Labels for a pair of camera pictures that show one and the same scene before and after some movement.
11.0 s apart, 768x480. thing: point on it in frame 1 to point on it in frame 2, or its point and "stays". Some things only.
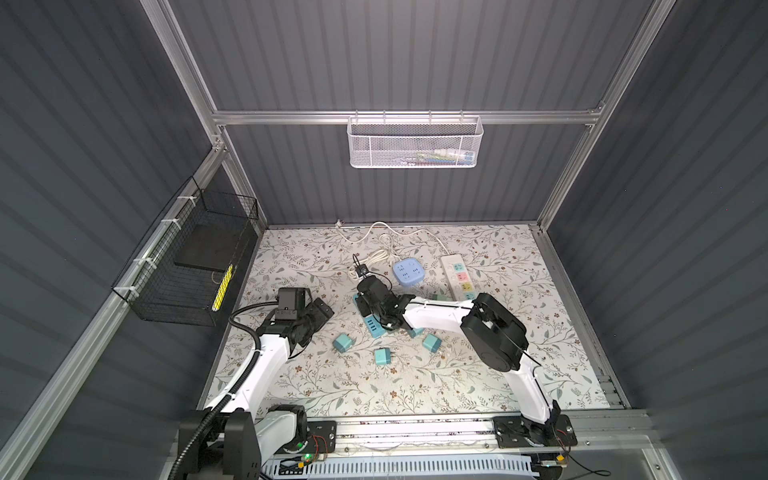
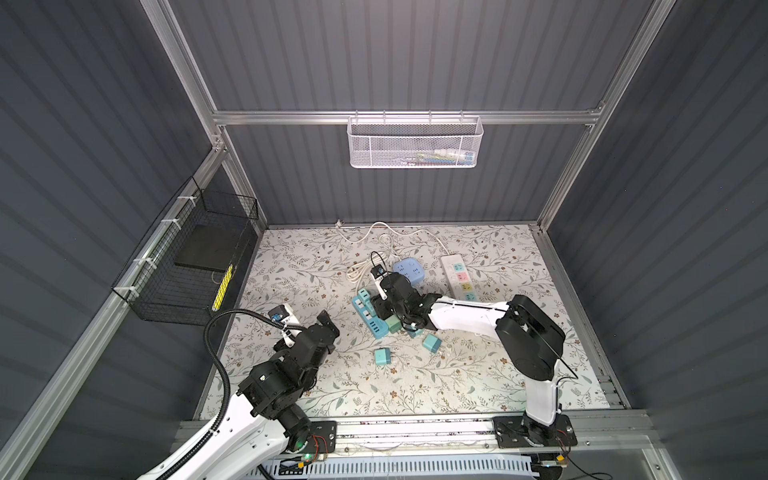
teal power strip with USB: (374, 325) stays
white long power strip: (459, 279) stays
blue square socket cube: (408, 271) stays
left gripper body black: (312, 318) to (283, 350)
